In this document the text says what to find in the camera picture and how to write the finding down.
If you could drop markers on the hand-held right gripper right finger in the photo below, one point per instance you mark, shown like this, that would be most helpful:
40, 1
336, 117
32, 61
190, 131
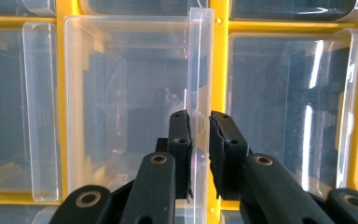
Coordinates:
228, 155

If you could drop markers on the set of clear drawers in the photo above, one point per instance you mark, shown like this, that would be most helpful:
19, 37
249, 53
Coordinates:
3, 93

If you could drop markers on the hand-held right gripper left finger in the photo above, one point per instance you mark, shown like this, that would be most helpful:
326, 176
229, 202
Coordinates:
181, 146

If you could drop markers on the clear plastic drawer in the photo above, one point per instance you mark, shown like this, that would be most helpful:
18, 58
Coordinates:
200, 62

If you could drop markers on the yellow black organizer cabinet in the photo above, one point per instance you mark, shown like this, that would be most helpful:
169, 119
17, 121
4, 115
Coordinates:
220, 62

